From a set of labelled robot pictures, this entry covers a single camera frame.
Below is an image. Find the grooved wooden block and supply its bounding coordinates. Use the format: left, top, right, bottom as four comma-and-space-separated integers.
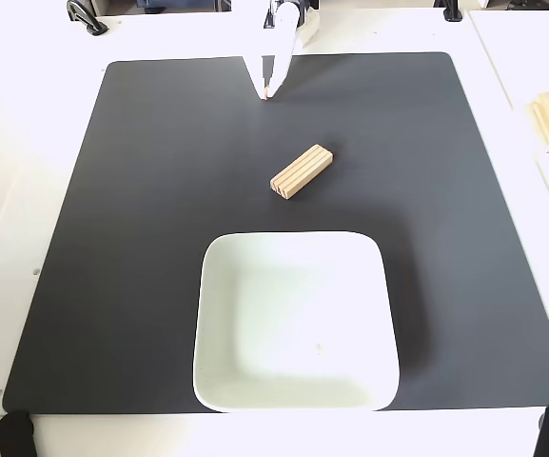
269, 144, 335, 201

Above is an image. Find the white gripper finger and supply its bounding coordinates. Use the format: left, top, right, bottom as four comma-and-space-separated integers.
241, 50, 273, 101
264, 1, 303, 100

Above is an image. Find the black mat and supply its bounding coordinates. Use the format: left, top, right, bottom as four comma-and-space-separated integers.
1, 50, 549, 411

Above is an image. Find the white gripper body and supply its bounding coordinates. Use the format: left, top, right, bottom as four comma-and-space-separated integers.
249, 0, 279, 56

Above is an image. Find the white square plate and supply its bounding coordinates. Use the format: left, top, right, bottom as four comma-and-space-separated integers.
191, 230, 402, 413

